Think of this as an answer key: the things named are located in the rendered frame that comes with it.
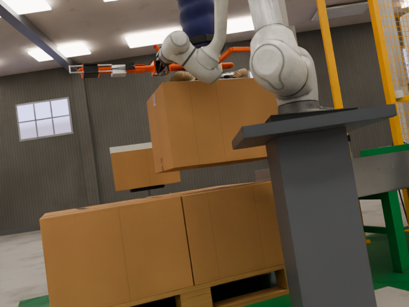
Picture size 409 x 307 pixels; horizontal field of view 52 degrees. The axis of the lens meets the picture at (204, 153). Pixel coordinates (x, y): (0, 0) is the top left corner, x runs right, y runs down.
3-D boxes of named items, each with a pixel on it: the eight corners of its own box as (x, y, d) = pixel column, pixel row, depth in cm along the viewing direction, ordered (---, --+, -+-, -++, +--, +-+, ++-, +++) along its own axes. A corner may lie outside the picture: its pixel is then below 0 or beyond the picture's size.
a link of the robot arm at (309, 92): (324, 104, 162) (317, 49, 164) (312, 97, 146) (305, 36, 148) (283, 111, 170) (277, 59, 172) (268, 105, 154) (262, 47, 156)
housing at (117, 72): (125, 77, 211) (123, 68, 211) (126, 73, 204) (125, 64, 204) (111, 77, 208) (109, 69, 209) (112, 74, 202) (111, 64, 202)
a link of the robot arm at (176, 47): (154, 52, 186) (178, 70, 189) (163, 39, 171) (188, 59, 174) (168, 35, 189) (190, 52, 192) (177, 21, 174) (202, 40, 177)
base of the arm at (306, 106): (339, 111, 148) (337, 95, 148) (277, 118, 150) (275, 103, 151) (330, 119, 166) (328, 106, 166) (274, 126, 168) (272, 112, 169)
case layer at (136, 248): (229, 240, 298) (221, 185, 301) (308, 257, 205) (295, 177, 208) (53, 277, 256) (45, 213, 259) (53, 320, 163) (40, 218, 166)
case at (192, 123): (254, 161, 246) (244, 95, 248) (288, 154, 208) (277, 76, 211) (155, 173, 226) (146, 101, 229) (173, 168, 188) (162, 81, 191)
